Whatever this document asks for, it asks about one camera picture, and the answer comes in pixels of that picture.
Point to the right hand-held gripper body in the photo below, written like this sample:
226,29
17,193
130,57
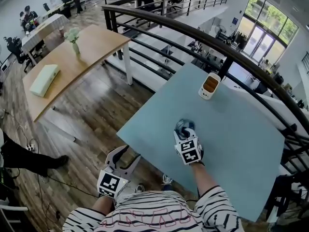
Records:
189,152

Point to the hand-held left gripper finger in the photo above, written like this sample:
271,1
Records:
115,155
131,167

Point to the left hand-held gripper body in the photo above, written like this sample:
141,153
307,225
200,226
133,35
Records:
109,183

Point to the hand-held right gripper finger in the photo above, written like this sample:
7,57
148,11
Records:
178,136
190,134

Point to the person's left forearm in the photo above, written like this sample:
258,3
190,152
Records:
102,205

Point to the person's right forearm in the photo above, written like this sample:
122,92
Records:
204,179

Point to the grey sneaker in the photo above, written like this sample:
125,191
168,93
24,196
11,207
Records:
167,179
140,188

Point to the white cup with brown sticks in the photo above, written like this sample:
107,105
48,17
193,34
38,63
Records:
209,87

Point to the striped shirt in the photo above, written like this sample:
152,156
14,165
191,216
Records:
154,214

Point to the white power strip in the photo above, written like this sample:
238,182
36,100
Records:
31,148

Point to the wooden table with white legs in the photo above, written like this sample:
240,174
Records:
79,64

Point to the dark metal railing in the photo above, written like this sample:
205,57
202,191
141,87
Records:
193,33

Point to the pale green rectangular box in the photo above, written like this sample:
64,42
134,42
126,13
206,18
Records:
44,80

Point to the black standing fan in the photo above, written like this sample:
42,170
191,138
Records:
220,30

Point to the glass entrance door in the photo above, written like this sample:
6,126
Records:
259,43

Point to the white vase with white flowers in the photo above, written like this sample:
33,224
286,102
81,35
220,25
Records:
73,39

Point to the table with white cloth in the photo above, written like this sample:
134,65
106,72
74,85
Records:
44,30

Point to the black office chair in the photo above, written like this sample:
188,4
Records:
17,49

